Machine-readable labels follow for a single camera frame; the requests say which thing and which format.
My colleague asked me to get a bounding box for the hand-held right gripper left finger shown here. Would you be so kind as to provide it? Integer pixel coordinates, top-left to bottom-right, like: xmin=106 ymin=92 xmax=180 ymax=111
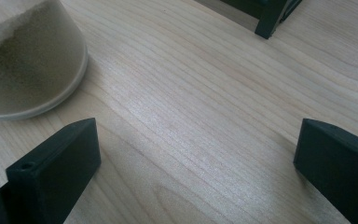
xmin=0 ymin=118 xmax=103 ymax=224

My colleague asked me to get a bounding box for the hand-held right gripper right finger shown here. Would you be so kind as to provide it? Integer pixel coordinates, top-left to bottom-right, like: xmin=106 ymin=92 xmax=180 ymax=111
xmin=293 ymin=118 xmax=358 ymax=224

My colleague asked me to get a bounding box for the glass jar with brown powder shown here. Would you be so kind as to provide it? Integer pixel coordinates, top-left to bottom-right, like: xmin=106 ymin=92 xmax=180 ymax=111
xmin=0 ymin=0 xmax=90 ymax=121

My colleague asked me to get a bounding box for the black metal shelf rack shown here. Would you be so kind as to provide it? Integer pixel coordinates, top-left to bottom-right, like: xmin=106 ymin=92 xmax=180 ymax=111
xmin=218 ymin=0 xmax=303 ymax=40

